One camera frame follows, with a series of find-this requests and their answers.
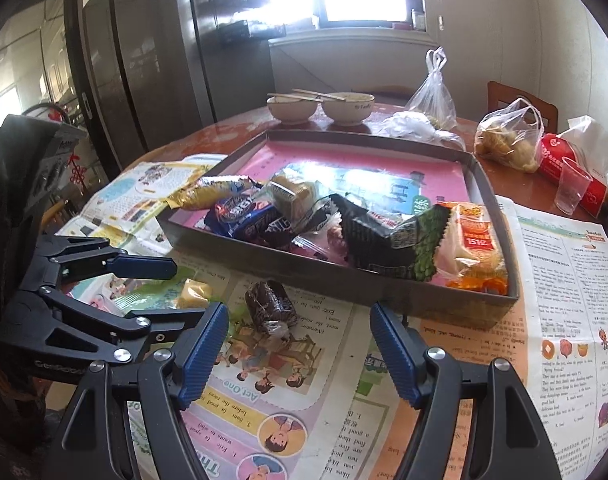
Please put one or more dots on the text newspaper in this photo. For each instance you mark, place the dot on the text newspaper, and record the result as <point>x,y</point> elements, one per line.
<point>558,310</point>

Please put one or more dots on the brown chocolate bar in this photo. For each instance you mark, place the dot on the brown chocolate bar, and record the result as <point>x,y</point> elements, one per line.
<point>274,227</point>

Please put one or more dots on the yellow snack packet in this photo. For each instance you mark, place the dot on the yellow snack packet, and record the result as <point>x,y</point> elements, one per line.
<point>204,192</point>

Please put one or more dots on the plastic bag of fried food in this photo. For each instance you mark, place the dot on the plastic bag of fried food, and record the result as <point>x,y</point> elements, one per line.
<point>508,145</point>

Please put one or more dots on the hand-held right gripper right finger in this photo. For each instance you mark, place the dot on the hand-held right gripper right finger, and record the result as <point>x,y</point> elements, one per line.
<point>396,355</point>

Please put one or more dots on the dark steel refrigerator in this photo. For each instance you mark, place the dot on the dark steel refrigerator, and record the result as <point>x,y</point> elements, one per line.
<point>159,60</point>

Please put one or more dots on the white crumpled plastic bag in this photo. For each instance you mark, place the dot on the white crumpled plastic bag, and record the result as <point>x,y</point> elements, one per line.
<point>413,127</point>

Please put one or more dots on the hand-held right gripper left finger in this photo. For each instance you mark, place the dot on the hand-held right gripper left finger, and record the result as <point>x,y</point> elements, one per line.
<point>204,355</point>

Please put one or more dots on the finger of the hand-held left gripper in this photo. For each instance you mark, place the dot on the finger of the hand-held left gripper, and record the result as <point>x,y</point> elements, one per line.
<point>144,266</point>
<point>84,320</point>

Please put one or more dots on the grey cardboard box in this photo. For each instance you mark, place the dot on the grey cardboard box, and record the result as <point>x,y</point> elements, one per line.
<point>383,295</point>

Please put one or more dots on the orange rice cracker packet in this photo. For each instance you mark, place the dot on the orange rice cracker packet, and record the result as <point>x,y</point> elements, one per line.
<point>476,245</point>

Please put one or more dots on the tall clear plastic bag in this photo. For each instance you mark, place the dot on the tall clear plastic bag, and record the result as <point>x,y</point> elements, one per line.
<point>433,95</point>

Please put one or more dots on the green and black snack packet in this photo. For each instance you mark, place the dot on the green and black snack packet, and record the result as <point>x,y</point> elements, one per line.
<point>383,240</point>

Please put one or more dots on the clear plastic cup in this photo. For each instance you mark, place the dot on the clear plastic cup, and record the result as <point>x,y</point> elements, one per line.
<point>571,190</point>

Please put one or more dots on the red tissue pack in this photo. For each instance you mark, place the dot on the red tissue pack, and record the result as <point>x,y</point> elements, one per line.
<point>553,160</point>

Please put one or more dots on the wooden chair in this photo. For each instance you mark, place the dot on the wooden chair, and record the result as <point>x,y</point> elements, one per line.
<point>521,97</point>

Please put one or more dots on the blue cookie packet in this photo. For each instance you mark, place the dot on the blue cookie packet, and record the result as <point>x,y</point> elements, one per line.
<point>234,212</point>

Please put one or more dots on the clear snack packet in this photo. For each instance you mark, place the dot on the clear snack packet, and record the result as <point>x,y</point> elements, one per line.
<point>326,240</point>

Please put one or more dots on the yellow cake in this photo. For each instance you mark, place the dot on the yellow cake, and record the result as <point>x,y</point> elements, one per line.
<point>194,292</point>

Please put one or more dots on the brown cake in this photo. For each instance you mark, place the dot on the brown cake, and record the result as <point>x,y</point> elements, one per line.
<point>269,305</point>

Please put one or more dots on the tan cake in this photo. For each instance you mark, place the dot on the tan cake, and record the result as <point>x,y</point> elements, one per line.
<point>291,192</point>

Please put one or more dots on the beige ceramic bowl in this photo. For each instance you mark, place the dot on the beige ceramic bowl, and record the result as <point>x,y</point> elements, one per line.
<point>291,110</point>
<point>349,110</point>

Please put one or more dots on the colourful newspaper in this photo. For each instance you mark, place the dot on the colourful newspaper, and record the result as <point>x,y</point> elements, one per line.
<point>284,410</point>

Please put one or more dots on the red knot ornament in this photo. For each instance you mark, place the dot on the red knot ornament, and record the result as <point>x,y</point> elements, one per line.
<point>77,170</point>

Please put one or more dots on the wooden chopstick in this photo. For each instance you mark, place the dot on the wooden chopstick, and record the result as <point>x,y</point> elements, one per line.
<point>319,93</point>
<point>294,95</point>

